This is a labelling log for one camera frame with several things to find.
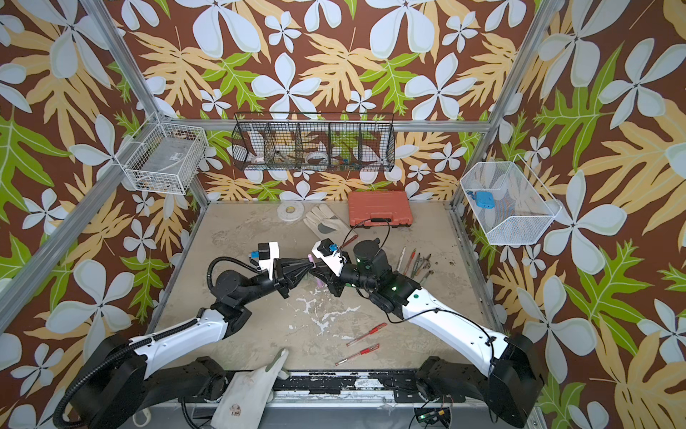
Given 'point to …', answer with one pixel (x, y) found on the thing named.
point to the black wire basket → (309, 141)
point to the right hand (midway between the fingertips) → (311, 267)
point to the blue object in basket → (483, 199)
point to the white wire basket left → (164, 159)
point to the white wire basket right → (511, 204)
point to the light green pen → (430, 272)
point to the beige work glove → (329, 225)
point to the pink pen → (320, 284)
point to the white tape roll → (290, 211)
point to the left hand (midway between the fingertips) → (312, 261)
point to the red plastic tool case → (380, 207)
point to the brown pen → (420, 266)
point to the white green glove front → (244, 399)
